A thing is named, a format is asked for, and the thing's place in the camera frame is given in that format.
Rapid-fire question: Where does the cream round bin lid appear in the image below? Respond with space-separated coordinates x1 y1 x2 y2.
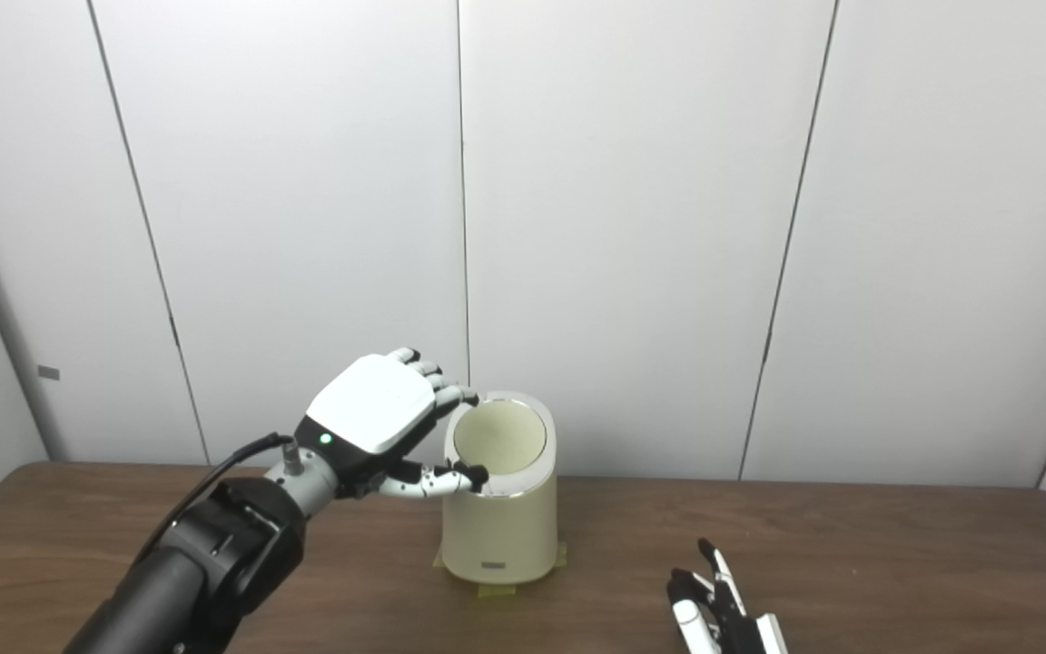
453 402 548 475

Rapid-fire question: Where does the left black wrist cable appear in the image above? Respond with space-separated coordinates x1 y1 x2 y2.
128 432 306 569

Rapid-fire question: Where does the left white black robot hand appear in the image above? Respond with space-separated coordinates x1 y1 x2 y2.
294 347 490 502

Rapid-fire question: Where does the cream-colored bin body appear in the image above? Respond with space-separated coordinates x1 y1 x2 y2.
440 391 558 585

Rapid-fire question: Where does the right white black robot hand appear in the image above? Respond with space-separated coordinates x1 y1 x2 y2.
666 539 789 654

